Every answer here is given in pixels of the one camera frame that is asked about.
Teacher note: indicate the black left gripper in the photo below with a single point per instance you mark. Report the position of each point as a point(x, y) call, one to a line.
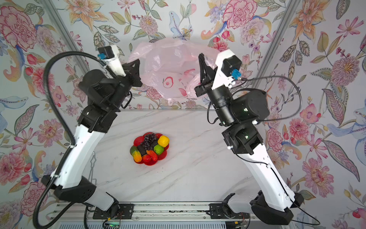
point(132, 78)

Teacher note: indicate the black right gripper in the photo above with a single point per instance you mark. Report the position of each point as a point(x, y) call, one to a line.
point(213, 71)

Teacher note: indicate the pink plastic bag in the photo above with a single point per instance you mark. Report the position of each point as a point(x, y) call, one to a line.
point(171, 66)

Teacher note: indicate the yellow bell pepper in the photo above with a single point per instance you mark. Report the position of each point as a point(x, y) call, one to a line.
point(163, 141)

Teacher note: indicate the green yellow mango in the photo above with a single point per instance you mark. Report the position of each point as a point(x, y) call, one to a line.
point(135, 153)

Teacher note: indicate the red orange pepper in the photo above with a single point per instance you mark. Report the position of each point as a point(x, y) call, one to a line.
point(153, 155)

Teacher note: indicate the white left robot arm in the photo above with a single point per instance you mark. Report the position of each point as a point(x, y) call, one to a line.
point(105, 98)

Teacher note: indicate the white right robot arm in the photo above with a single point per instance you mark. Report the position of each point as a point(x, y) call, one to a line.
point(275, 200)

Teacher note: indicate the red flower-shaped plate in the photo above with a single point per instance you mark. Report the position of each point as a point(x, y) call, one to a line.
point(140, 139)

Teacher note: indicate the dark purple grape bunch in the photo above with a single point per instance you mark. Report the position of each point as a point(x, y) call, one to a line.
point(150, 140)

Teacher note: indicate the dark eggplant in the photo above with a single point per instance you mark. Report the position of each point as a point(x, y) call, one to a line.
point(142, 150)

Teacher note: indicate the green lime fruit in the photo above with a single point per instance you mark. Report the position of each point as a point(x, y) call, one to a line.
point(158, 149)

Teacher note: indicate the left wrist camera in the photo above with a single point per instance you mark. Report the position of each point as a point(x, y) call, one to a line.
point(110, 56)

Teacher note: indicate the aluminium frame post left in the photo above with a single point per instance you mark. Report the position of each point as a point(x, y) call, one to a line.
point(60, 26)

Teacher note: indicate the aluminium frame post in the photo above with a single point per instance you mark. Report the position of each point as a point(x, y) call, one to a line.
point(289, 12)
point(60, 26)

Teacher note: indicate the aluminium frame post right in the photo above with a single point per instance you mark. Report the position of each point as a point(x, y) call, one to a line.
point(289, 12)

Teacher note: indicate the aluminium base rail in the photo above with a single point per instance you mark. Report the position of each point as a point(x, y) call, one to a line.
point(160, 215)

